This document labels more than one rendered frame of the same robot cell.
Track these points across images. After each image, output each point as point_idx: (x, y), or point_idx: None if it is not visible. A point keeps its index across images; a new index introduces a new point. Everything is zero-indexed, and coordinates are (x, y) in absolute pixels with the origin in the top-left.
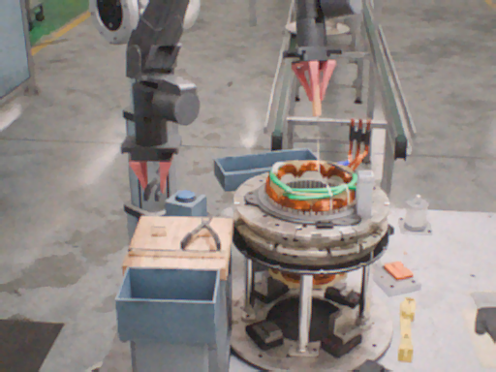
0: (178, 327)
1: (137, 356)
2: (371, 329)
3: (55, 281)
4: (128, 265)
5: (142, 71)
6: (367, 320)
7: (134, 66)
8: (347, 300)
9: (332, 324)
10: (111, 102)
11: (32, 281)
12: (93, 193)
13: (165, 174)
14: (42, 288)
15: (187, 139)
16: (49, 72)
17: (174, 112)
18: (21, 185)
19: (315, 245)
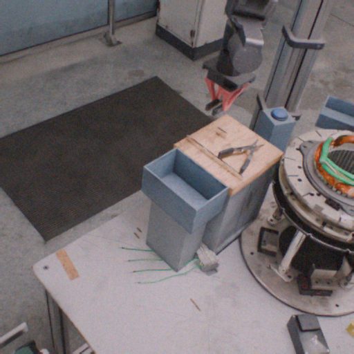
0: (173, 209)
1: (151, 206)
2: (348, 292)
3: (250, 108)
4: (178, 146)
5: (234, 11)
6: (351, 283)
7: (229, 3)
8: (351, 258)
9: (312, 269)
10: None
11: (238, 100)
12: (319, 61)
13: (225, 99)
14: (240, 108)
15: None
16: None
17: (232, 59)
18: (279, 33)
19: (316, 213)
